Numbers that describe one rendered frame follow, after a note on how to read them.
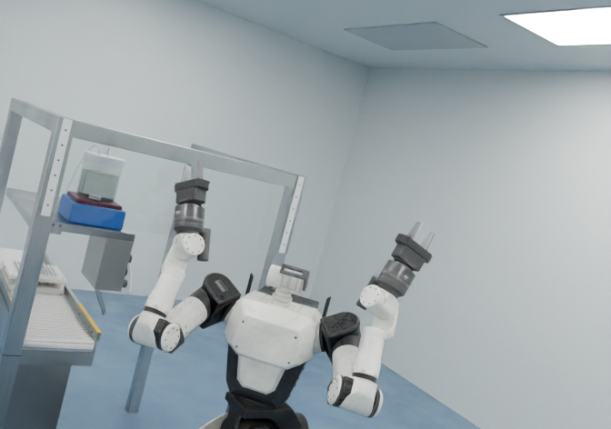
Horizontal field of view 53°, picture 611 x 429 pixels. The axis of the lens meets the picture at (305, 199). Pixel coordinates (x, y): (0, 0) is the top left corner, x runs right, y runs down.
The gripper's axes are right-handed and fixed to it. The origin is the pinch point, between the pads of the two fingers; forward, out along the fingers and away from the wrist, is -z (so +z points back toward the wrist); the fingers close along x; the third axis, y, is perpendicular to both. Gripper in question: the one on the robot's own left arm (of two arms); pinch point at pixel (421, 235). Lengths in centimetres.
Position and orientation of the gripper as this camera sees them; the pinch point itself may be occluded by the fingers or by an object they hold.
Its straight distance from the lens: 180.3
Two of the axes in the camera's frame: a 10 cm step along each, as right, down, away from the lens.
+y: -4.0, -0.3, 9.2
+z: -5.3, 8.2, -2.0
